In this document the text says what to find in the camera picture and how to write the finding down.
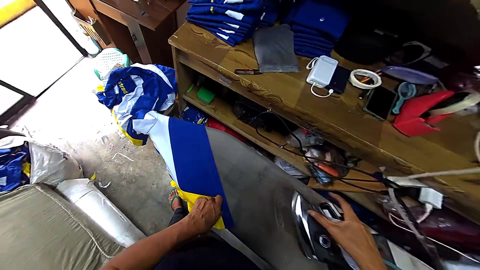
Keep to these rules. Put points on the stack of folded blue garments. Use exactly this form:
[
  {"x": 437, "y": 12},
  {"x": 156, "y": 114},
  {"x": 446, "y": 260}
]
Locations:
[
  {"x": 225, "y": 18},
  {"x": 315, "y": 30}
]

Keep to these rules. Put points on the person's right index finger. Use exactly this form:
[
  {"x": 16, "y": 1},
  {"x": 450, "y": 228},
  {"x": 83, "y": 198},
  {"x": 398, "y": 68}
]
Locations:
[{"x": 344, "y": 206}]

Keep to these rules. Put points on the small white scrap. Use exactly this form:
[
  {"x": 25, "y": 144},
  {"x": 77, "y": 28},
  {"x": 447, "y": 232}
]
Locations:
[{"x": 104, "y": 186}]

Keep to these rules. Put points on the blue packaged garment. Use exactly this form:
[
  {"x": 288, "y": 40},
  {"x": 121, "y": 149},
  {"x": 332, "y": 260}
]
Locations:
[{"x": 192, "y": 114}]

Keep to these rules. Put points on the red cloth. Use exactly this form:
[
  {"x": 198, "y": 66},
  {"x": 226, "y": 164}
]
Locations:
[{"x": 221, "y": 127}]

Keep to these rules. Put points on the person's left forearm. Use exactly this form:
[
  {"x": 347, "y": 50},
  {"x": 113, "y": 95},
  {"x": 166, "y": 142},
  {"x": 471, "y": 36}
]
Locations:
[{"x": 153, "y": 246}]

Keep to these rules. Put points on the orange plastic object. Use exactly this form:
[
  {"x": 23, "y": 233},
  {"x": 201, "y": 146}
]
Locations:
[{"x": 327, "y": 168}]

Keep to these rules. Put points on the person's legs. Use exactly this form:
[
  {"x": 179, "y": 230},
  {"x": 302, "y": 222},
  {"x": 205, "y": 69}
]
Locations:
[{"x": 177, "y": 214}]

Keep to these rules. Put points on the heap of blue white clothes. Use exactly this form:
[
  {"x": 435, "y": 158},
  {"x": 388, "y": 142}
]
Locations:
[{"x": 144, "y": 90}]

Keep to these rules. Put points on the blue white yellow garment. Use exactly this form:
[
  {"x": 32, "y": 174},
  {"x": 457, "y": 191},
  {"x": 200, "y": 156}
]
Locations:
[{"x": 193, "y": 157}]

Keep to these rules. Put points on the white power adapter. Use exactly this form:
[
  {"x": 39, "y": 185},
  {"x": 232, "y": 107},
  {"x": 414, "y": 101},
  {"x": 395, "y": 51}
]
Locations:
[{"x": 430, "y": 197}]

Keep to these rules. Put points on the grey cloth piece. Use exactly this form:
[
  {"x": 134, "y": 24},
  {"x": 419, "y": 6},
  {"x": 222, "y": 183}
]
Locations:
[{"x": 275, "y": 52}]

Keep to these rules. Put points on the black silver clothes iron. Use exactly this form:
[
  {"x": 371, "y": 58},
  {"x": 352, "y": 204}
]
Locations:
[{"x": 311, "y": 236}]

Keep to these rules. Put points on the red folded pouch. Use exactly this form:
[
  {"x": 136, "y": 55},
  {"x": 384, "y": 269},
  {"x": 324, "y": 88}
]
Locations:
[{"x": 412, "y": 118}]

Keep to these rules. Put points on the clear plastic bag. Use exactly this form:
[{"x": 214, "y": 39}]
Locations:
[{"x": 305, "y": 138}]

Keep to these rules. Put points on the curved white scrap strip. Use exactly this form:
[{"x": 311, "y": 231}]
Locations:
[{"x": 120, "y": 154}]

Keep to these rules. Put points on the light blue plastic tool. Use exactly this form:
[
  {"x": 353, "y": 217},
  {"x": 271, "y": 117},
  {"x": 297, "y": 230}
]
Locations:
[{"x": 405, "y": 91}]

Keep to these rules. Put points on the grey ironing board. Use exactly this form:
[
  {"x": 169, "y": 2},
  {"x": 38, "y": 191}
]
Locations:
[{"x": 251, "y": 187}]

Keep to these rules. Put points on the white power bank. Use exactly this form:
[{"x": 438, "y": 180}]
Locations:
[{"x": 322, "y": 71}]

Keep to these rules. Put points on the dark blue flat case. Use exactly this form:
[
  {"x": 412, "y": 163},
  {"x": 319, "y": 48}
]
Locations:
[{"x": 340, "y": 82}]

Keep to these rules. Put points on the yellow scrap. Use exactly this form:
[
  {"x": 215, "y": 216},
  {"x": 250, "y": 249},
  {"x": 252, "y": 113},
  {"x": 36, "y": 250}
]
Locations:
[{"x": 93, "y": 176}]

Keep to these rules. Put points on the black smartphone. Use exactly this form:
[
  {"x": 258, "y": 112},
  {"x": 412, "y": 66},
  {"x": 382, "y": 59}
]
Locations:
[{"x": 380, "y": 103}]

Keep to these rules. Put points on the khaki fabric bundle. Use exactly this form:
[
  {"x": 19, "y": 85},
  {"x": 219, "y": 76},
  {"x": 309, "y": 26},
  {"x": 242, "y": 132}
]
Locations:
[{"x": 48, "y": 232}]

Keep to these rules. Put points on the person's right thumb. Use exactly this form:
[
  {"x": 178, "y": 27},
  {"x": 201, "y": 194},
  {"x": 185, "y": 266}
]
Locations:
[{"x": 320, "y": 218}]

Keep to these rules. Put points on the person's right hand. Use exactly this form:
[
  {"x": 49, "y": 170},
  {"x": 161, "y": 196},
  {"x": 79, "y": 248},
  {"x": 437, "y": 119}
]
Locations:
[{"x": 353, "y": 234}]

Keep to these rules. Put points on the white sack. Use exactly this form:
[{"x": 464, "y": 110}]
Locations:
[{"x": 56, "y": 161}]

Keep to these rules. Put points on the small black bag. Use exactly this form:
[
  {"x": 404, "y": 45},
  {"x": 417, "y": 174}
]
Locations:
[{"x": 243, "y": 110}]

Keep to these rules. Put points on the wooden shelf table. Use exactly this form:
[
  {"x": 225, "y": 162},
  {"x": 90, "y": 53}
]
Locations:
[{"x": 232, "y": 63}]

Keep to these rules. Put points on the black metal door frame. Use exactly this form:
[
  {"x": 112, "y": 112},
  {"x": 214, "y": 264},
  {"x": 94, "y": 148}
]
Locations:
[{"x": 63, "y": 32}]

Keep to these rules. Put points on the person's left hand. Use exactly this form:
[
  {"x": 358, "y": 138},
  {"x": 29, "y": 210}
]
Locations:
[{"x": 202, "y": 216}]

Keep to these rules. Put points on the person's right forearm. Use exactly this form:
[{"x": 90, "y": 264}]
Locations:
[{"x": 373, "y": 264}]

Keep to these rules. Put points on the mint green plastic stool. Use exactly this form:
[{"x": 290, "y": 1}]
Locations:
[{"x": 108, "y": 58}]

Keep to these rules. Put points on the person's left fingers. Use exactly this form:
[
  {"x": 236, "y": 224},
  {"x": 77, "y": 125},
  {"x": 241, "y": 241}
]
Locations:
[{"x": 216, "y": 202}]

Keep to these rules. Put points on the bright green plastic box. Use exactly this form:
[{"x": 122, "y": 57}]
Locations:
[{"x": 205, "y": 95}]

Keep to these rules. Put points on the person's body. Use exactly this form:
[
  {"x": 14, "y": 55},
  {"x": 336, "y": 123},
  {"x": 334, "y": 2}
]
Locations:
[{"x": 210, "y": 255}]

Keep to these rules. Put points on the pile of blue yellow clothes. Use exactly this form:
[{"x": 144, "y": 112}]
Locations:
[{"x": 13, "y": 168}]

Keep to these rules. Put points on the white tape roll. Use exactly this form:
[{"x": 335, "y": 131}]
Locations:
[{"x": 353, "y": 80}]

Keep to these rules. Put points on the purple oblong case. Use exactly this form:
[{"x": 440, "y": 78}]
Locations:
[{"x": 408, "y": 75}]

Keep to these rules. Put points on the brown wooden desk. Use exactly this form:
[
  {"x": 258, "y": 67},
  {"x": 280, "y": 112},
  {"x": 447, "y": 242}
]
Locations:
[{"x": 138, "y": 17}]

